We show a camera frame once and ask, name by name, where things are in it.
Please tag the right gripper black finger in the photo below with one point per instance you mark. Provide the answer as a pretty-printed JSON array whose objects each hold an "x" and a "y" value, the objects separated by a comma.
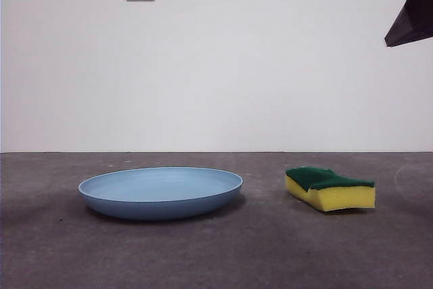
[{"x": 417, "y": 15}]

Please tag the yellow sponge with green pad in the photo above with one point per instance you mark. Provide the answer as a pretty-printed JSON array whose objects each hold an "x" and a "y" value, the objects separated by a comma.
[{"x": 338, "y": 197}]

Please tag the light blue round plate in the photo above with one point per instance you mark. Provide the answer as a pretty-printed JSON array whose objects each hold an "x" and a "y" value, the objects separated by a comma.
[{"x": 159, "y": 187}]

